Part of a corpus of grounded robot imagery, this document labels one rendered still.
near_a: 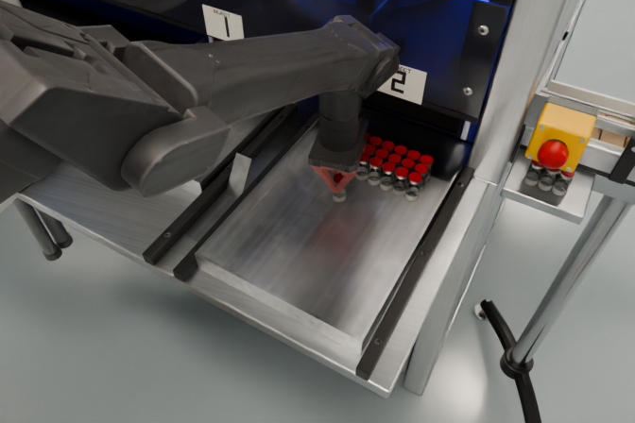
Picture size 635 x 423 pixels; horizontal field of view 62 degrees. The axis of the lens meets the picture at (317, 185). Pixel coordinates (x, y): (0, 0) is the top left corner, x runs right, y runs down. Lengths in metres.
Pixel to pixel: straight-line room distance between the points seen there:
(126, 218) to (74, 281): 1.12
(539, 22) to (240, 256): 0.51
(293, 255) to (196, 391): 0.95
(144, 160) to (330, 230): 0.54
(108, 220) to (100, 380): 0.94
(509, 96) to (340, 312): 0.38
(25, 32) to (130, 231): 0.60
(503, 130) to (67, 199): 0.69
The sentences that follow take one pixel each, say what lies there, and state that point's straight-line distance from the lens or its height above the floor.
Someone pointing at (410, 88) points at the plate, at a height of 1.01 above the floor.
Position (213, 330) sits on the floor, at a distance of 1.74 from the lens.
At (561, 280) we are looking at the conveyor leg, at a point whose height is 0.54.
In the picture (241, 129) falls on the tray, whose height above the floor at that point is 0.88.
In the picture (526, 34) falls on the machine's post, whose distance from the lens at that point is 0.75.
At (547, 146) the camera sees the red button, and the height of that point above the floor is 1.01.
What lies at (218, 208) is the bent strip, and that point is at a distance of 0.84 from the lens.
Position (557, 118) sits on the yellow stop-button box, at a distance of 0.83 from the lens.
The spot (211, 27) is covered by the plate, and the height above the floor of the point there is 1.01.
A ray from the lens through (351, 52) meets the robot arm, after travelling 0.55.
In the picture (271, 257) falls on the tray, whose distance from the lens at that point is 0.77.
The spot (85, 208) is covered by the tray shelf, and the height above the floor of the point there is 0.88.
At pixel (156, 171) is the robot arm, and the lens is 0.30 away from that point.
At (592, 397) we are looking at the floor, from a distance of 1.80.
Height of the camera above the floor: 1.51
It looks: 47 degrees down
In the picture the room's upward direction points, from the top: straight up
